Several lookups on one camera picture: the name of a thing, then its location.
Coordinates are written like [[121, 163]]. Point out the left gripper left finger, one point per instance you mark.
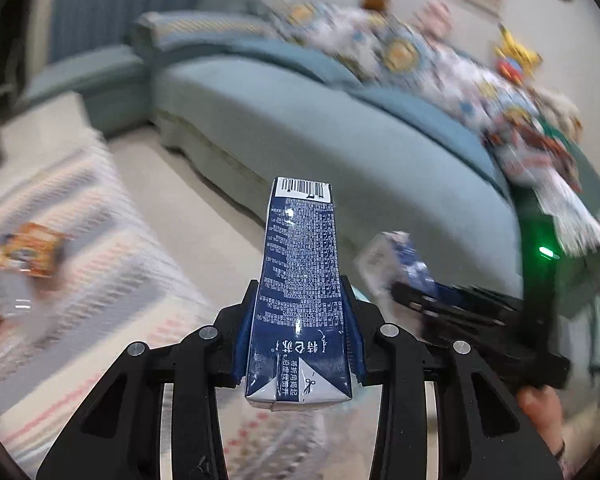
[[115, 432]]

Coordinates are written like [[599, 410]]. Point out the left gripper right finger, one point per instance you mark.
[[482, 434]]

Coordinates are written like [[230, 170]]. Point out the blue milk carton large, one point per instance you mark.
[[391, 257]]

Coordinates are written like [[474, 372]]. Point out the blue milk carton small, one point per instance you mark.
[[297, 344]]

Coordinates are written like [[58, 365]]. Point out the orange panda snack bag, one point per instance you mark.
[[33, 249]]

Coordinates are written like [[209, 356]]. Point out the person's right hand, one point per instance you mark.
[[543, 408]]

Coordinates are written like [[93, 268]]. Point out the woven striped table cloth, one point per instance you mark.
[[153, 253]]

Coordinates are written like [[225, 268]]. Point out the white sheep plush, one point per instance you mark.
[[559, 111]]

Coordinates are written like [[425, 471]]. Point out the pikachu plush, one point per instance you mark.
[[515, 62]]

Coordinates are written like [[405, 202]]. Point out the floral cushion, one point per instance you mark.
[[373, 46]]

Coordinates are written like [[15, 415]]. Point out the pink pig plush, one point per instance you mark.
[[435, 20]]

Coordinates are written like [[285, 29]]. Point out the teal sofa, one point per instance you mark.
[[245, 108]]

